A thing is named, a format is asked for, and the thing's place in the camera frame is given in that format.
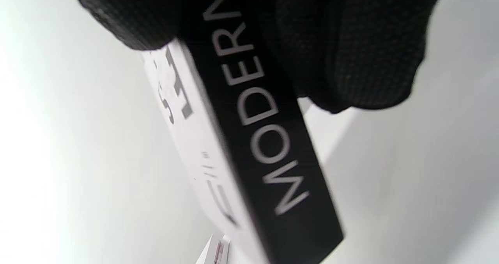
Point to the person's right hand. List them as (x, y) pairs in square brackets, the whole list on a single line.
[(370, 41)]

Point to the white book with black spine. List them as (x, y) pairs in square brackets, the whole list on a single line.
[(273, 158)]

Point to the white book purple floral cover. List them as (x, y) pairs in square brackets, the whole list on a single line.
[(216, 252)]

